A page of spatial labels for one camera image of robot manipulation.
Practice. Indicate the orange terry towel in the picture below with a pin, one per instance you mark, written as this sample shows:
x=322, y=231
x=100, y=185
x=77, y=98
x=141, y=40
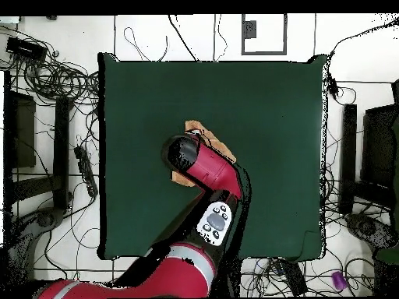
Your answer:
x=222, y=150

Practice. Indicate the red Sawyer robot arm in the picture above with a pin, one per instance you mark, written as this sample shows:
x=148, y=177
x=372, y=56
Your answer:
x=209, y=168

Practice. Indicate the dark flat panel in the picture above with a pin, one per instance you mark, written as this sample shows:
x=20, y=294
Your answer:
x=378, y=146
x=25, y=130

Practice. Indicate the dark green table cloth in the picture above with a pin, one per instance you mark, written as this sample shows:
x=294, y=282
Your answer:
x=140, y=109

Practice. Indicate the black power strip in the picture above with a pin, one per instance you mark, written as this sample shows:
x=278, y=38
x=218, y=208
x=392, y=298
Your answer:
x=85, y=171
x=293, y=277

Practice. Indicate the small dark grey plate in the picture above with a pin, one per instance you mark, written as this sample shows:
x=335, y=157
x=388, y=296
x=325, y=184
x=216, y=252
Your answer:
x=249, y=29

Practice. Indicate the dark grey stand foot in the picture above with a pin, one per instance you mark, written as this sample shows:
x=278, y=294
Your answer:
x=48, y=218
x=367, y=229

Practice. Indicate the purple plastic object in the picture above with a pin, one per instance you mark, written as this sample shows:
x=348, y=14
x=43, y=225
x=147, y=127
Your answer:
x=339, y=280

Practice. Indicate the black rectangular device box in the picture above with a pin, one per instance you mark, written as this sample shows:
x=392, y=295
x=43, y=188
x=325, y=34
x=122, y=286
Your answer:
x=26, y=49

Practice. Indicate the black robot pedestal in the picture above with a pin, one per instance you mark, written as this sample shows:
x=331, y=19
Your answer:
x=232, y=277

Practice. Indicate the black upright stand post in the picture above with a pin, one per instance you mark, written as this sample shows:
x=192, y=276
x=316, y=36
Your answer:
x=348, y=155
x=61, y=149

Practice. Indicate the grey square floor frame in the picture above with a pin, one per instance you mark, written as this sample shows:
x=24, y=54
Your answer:
x=284, y=34

